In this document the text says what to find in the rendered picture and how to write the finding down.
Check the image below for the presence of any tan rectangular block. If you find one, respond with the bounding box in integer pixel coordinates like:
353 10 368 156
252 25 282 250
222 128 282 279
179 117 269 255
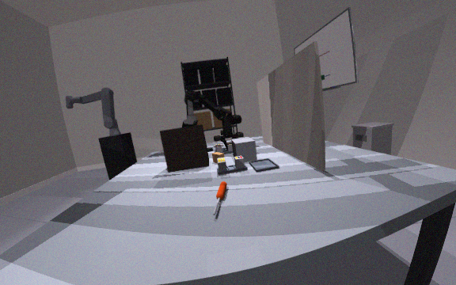
212 152 224 163

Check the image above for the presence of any orange-handled screwdriver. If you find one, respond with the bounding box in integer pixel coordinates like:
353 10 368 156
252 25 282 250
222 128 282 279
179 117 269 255
213 181 227 215

